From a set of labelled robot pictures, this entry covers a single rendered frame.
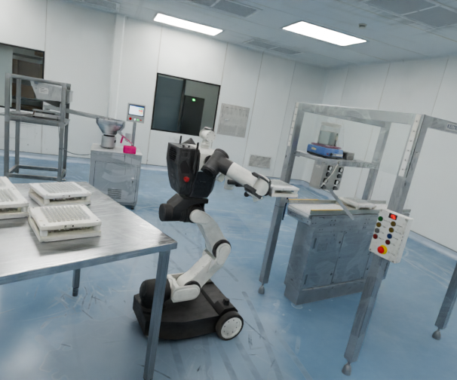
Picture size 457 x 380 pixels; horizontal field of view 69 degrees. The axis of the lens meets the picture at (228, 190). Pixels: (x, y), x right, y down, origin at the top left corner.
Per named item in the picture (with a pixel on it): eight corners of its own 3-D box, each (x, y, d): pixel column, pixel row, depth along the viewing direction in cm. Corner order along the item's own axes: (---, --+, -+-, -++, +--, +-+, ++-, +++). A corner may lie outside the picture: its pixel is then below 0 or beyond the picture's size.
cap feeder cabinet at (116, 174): (86, 208, 426) (90, 149, 408) (88, 195, 477) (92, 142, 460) (136, 210, 448) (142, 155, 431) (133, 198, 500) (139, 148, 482)
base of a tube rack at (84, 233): (40, 243, 134) (40, 237, 133) (28, 221, 152) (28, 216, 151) (100, 235, 150) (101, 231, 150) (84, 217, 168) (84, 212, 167)
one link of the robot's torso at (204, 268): (179, 298, 219) (222, 240, 223) (169, 283, 236) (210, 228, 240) (194, 306, 228) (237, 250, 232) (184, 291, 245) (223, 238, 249)
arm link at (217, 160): (224, 175, 182) (203, 162, 184) (223, 182, 190) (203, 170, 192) (235, 159, 186) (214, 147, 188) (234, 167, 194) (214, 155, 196)
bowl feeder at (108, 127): (93, 148, 424) (95, 118, 415) (94, 143, 456) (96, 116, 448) (132, 152, 441) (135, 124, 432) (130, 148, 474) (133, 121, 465)
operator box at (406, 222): (394, 264, 180) (408, 219, 174) (368, 250, 194) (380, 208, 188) (400, 262, 183) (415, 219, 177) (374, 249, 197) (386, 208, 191)
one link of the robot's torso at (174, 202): (163, 225, 202) (167, 197, 198) (157, 217, 213) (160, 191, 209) (204, 224, 217) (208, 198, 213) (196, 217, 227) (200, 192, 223)
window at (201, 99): (150, 129, 700) (157, 72, 673) (150, 129, 701) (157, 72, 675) (212, 138, 749) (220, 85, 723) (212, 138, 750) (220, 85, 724)
